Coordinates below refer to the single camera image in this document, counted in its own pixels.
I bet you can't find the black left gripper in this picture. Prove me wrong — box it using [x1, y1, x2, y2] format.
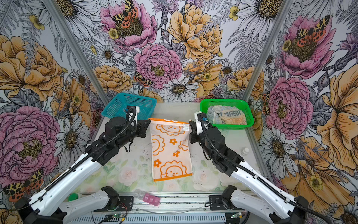
[116, 119, 150, 148]

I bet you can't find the orange white lion towel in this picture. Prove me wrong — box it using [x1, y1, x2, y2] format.
[150, 118, 193, 182]

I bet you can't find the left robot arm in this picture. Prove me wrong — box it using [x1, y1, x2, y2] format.
[15, 117, 151, 224]

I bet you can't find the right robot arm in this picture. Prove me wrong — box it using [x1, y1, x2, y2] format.
[189, 121, 308, 224]

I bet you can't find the teal plastic basket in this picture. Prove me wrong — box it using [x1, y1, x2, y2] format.
[102, 93, 157, 120]

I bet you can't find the blue beige patterned towel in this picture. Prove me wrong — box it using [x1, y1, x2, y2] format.
[207, 105, 247, 125]

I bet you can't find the small white bottle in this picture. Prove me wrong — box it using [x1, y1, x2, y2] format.
[241, 147, 250, 157]

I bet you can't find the pink clear pill organizer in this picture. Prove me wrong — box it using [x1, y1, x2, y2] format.
[133, 189, 160, 207]

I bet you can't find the white bottle green cap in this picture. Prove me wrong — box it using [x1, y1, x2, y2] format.
[68, 193, 81, 202]

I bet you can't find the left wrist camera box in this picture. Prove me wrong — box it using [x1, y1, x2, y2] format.
[125, 105, 140, 124]

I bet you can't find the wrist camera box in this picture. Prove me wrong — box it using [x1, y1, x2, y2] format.
[125, 105, 140, 124]
[194, 111, 210, 135]

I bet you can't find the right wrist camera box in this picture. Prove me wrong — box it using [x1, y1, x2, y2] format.
[194, 111, 210, 135]

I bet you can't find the aluminium frame post left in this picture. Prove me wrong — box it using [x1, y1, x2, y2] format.
[44, 1, 109, 106]

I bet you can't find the aluminium frame post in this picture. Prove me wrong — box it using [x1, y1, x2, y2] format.
[44, 1, 109, 106]
[240, 0, 294, 106]

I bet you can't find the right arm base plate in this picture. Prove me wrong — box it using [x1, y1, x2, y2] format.
[208, 195, 230, 211]

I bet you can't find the aluminium front rail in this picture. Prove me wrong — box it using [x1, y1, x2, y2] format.
[55, 190, 269, 224]

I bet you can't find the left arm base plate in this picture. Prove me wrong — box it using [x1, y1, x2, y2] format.
[105, 196, 134, 211]

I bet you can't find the black corrugated right cable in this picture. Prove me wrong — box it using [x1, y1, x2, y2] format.
[200, 120, 333, 224]

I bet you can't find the aluminium frame post right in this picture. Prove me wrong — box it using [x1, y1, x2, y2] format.
[240, 0, 294, 106]

